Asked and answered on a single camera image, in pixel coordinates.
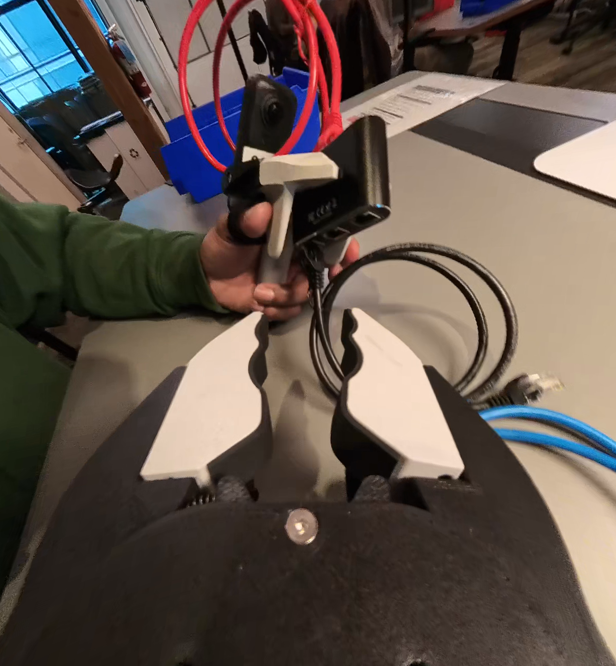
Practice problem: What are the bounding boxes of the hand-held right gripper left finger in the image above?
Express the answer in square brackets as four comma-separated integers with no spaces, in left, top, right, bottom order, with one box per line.
[140,311,273,488]

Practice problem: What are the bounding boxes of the blue ethernet cable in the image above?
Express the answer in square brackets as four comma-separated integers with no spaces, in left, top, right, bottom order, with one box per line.
[479,405,616,489]

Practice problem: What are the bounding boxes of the red ethernet cable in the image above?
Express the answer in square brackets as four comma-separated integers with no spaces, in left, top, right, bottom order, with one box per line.
[177,0,346,173]

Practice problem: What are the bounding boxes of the red fire extinguisher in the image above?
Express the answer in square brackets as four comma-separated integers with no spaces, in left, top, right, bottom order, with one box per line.
[106,25,149,101]

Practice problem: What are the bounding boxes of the person's left hand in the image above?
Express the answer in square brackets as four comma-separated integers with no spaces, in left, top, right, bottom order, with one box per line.
[201,200,362,322]

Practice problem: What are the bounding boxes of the wooden work table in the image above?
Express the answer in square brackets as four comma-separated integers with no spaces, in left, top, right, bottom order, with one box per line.
[427,0,557,82]

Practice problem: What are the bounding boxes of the black network switch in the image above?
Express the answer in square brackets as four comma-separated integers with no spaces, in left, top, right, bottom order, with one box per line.
[291,116,392,249]

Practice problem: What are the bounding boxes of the white rounded board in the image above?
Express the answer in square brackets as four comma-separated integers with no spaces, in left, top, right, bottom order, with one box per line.
[533,111,616,212]

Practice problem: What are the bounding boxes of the person's left forearm green sleeve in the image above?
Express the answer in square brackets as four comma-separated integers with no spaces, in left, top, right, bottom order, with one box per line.
[0,182,228,334]

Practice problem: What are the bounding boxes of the white recycling cabinet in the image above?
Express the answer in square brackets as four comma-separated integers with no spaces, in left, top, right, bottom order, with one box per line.
[86,121,169,202]

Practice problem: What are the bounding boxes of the wooden post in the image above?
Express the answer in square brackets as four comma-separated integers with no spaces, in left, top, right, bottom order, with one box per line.
[48,0,169,179]

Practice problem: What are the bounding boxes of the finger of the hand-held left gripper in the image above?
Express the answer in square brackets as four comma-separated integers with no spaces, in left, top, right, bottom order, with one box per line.
[259,151,340,188]
[316,235,352,268]

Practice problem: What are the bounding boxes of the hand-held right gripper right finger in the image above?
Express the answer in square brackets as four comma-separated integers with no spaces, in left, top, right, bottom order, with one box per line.
[333,307,466,482]

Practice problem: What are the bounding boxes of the printed paper sheet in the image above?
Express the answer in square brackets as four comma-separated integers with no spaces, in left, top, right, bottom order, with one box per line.
[341,77,507,139]

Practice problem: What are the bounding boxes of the black ethernet cable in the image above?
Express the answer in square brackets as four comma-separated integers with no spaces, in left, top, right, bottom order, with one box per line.
[308,242,565,413]

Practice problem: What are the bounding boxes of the brown stool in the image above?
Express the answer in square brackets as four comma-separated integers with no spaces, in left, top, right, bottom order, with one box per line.
[75,152,125,215]

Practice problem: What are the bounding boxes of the person's green jacket torso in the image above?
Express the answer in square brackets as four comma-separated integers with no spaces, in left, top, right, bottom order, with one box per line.
[0,307,75,651]

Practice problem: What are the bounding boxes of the blue storage bin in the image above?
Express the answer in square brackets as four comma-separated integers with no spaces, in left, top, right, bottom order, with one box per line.
[161,68,322,204]

